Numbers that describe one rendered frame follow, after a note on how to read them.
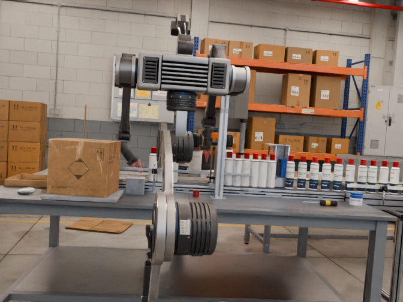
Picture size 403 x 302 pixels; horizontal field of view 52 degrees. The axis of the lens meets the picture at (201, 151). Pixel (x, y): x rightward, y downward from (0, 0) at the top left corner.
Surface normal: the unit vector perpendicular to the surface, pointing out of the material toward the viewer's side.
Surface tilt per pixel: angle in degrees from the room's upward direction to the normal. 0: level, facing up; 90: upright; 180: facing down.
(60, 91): 90
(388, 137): 90
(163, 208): 47
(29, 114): 91
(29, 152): 90
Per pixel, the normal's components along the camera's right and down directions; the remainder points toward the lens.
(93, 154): -0.05, 0.06
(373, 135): 0.17, 0.07
